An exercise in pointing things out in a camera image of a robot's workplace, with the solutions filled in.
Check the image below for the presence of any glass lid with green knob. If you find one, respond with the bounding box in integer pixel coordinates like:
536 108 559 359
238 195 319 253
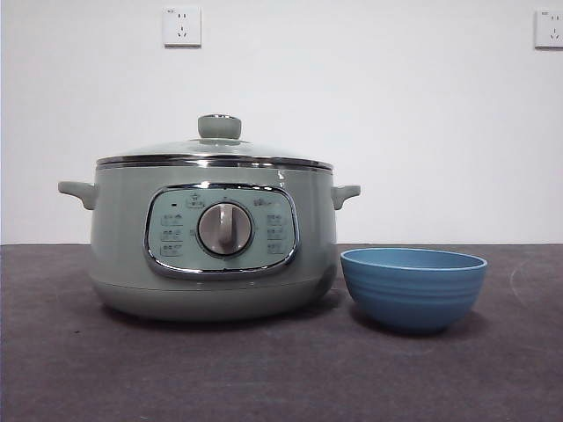
95 113 333 171

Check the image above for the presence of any pale green electric steamer pot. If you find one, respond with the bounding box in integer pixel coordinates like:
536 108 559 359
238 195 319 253
57 163 362 323

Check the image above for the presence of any blue ribbed bowl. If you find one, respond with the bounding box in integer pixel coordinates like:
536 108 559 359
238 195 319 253
340 247 488 338

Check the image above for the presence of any white wall socket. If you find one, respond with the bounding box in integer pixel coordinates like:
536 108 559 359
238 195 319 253
164 6 203 48
534 9 563 50

